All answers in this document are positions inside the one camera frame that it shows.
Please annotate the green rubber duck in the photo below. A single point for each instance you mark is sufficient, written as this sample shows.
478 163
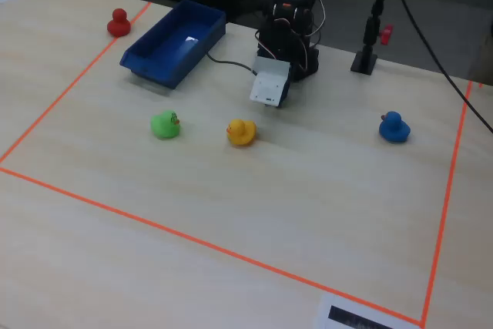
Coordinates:
163 128

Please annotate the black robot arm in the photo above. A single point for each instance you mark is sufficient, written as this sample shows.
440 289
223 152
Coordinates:
285 36

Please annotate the yellow rubber duck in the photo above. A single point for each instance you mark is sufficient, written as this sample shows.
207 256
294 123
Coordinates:
242 134

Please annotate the blue rubber duck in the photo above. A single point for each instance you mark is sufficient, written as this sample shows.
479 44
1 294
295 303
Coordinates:
394 128

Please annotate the red rubber duck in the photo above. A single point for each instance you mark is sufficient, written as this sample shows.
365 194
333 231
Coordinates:
118 26

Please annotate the orange tape strip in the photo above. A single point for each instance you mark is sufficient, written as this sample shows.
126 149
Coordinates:
212 246
448 190
78 78

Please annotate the blue plastic bin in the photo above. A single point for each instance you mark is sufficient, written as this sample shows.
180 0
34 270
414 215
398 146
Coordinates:
173 45

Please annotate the red clamp knob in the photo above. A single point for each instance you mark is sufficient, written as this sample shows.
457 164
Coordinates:
387 34

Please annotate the white printed paper label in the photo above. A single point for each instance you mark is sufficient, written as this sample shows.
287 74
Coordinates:
325 306

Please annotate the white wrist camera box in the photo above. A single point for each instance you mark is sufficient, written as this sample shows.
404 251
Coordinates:
267 86

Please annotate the black camera stand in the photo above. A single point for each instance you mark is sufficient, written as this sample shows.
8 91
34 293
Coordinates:
364 61

